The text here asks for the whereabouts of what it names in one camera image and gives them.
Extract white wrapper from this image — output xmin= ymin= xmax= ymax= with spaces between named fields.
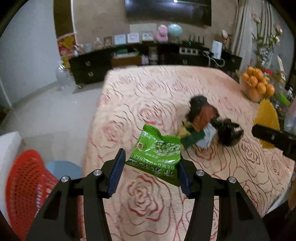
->
xmin=196 ymin=123 xmax=218 ymax=148

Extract white box appliance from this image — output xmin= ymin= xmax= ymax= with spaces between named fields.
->
xmin=211 ymin=40 xmax=223 ymax=60

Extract bowl of oranges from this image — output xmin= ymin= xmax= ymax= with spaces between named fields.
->
xmin=242 ymin=67 xmax=275 ymax=102

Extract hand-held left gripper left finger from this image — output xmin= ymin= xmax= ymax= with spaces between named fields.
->
xmin=25 ymin=148 xmax=127 ymax=241

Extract glass flower vase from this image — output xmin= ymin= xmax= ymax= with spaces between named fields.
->
xmin=257 ymin=45 xmax=274 ymax=68

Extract pale blue globe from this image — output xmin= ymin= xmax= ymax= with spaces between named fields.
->
xmin=168 ymin=23 xmax=183 ymax=38

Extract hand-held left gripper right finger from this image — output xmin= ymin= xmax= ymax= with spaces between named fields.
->
xmin=178 ymin=154 xmax=271 ymax=241

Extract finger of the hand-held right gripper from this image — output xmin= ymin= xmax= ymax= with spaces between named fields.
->
xmin=252 ymin=124 xmax=296 ymax=160

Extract pink flowers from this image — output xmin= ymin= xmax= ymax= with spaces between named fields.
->
xmin=250 ymin=13 xmax=283 ymax=48

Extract clear water jug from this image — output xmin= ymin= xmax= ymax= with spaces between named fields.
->
xmin=55 ymin=61 xmax=75 ymax=91

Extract dark green packet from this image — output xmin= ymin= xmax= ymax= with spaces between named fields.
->
xmin=180 ymin=125 xmax=206 ymax=149

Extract light blue stool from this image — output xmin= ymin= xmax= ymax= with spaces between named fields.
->
xmin=45 ymin=161 xmax=83 ymax=180

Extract red festive wall poster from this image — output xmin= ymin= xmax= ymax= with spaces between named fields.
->
xmin=57 ymin=32 xmax=76 ymax=68

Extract rose-patterned tablecloth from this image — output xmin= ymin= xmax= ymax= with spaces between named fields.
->
xmin=83 ymin=65 xmax=295 ymax=241

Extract dark television cabinet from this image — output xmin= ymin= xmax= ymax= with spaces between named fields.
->
xmin=69 ymin=42 xmax=242 ymax=85

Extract white socket panel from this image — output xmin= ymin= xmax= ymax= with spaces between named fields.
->
xmin=179 ymin=47 xmax=199 ymax=55

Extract black flat television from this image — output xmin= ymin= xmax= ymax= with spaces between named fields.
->
xmin=125 ymin=0 xmax=212 ymax=27

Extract white cable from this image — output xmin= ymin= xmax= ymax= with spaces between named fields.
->
xmin=203 ymin=51 xmax=225 ymax=68

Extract black plastic bag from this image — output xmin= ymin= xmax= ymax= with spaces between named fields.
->
xmin=216 ymin=119 xmax=244 ymax=147

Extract pink plush toy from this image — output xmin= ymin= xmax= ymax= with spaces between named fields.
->
xmin=156 ymin=25 xmax=168 ymax=42

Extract glass fruit bowl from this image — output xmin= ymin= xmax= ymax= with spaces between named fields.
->
xmin=241 ymin=79 xmax=264 ymax=103

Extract green flat box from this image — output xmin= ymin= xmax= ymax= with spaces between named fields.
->
xmin=112 ymin=49 xmax=137 ymax=58

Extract red plastic mesh basket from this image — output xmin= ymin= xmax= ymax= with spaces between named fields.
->
xmin=6 ymin=149 xmax=61 ymax=240

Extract pale curtain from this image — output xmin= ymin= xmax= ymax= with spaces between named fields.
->
xmin=231 ymin=0 xmax=256 ymax=54

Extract orange and black snack packet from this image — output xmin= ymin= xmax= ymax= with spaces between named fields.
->
xmin=188 ymin=96 xmax=220 ymax=133

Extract green snack packet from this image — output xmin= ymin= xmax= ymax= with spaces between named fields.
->
xmin=125 ymin=124 xmax=181 ymax=187

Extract black router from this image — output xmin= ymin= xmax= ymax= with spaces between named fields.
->
xmin=187 ymin=34 xmax=206 ymax=46

